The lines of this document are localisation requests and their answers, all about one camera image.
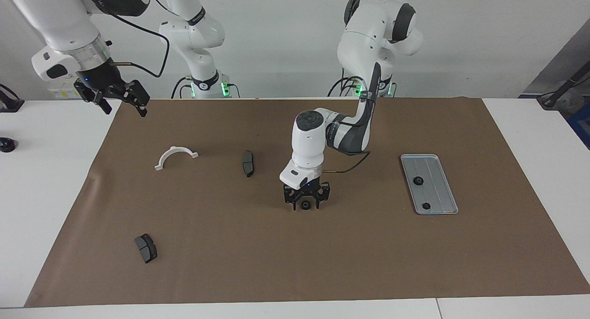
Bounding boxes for silver ribbed metal tray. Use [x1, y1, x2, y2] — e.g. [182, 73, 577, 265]
[400, 154, 459, 215]

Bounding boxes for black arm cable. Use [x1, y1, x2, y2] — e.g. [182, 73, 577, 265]
[323, 149, 372, 174]
[108, 0, 170, 78]

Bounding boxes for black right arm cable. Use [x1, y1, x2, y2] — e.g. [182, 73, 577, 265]
[108, 0, 170, 78]

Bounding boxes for white wall socket box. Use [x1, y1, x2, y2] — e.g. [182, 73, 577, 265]
[48, 82, 81, 100]

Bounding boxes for black table clamp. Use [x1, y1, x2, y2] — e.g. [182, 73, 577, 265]
[0, 84, 24, 113]

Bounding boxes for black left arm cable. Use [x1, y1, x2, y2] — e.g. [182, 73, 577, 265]
[323, 149, 372, 174]

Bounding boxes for black left base cables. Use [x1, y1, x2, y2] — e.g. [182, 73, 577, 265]
[328, 75, 366, 97]

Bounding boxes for white semicircular plastic bracket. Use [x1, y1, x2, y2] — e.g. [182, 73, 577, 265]
[154, 145, 200, 171]

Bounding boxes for short dark grey brake pad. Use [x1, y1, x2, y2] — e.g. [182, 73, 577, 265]
[135, 233, 158, 264]

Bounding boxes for black stand with pole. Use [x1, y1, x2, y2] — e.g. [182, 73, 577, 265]
[537, 61, 590, 110]

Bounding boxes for brown paper table mat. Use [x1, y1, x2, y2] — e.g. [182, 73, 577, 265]
[24, 97, 590, 308]

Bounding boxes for blue box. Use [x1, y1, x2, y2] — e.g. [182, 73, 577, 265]
[568, 102, 590, 149]

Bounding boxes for black base cables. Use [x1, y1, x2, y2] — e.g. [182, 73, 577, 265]
[328, 75, 366, 97]
[171, 77, 193, 99]

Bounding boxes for black right base cables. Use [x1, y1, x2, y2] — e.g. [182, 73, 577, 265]
[171, 77, 193, 99]

